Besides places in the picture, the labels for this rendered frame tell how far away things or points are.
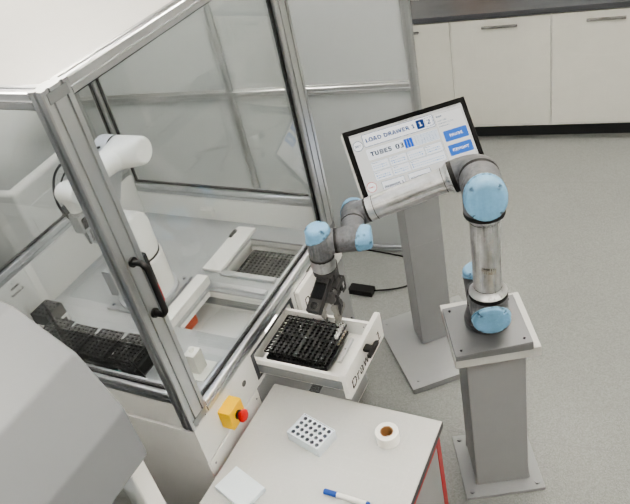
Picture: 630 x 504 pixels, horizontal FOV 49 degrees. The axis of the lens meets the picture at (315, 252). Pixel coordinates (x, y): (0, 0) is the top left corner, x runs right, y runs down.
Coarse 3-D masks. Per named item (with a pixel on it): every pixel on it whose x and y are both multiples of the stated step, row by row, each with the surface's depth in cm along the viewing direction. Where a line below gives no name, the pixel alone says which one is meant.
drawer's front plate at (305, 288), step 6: (306, 276) 250; (312, 276) 251; (306, 282) 248; (312, 282) 252; (300, 288) 245; (306, 288) 248; (312, 288) 252; (300, 294) 244; (306, 294) 249; (300, 300) 245; (306, 300) 249; (300, 306) 247; (306, 306) 250
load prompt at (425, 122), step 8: (416, 120) 277; (424, 120) 277; (432, 120) 277; (384, 128) 275; (392, 128) 276; (400, 128) 276; (408, 128) 276; (416, 128) 276; (424, 128) 277; (368, 136) 275; (376, 136) 275; (384, 136) 275; (392, 136) 275; (400, 136) 276; (368, 144) 274
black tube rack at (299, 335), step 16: (288, 320) 237; (304, 320) 235; (320, 320) 233; (288, 336) 231; (304, 336) 229; (320, 336) 227; (272, 352) 226; (288, 352) 224; (304, 352) 223; (320, 352) 221; (336, 352) 224; (320, 368) 220
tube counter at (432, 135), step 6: (426, 132) 277; (432, 132) 277; (408, 138) 276; (414, 138) 276; (420, 138) 276; (426, 138) 276; (432, 138) 276; (438, 138) 277; (396, 144) 275; (402, 144) 275; (408, 144) 276; (414, 144) 276; (420, 144) 276; (396, 150) 275; (402, 150) 275
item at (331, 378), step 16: (352, 320) 231; (272, 336) 238; (352, 336) 234; (256, 352) 229; (272, 368) 224; (288, 368) 221; (304, 368) 218; (336, 368) 223; (320, 384) 218; (336, 384) 215
